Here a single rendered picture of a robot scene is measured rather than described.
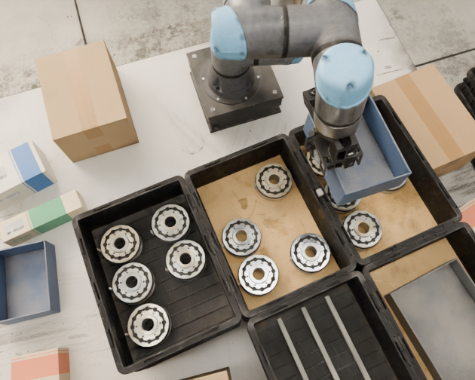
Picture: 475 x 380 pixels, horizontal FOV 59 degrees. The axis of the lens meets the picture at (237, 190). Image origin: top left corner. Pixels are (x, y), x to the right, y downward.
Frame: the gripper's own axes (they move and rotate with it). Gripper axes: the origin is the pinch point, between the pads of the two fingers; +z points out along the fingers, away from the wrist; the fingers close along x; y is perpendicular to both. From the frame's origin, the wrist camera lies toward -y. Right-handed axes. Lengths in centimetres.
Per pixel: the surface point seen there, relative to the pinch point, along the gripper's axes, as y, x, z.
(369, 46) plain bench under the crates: -52, 39, 48
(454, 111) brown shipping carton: -13, 46, 33
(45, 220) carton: -18, -77, 26
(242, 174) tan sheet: -12.5, -18.3, 27.3
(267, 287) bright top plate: 19.9, -21.0, 23.9
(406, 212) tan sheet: 11.0, 21.1, 32.7
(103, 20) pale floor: -161, -69, 104
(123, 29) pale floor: -151, -59, 106
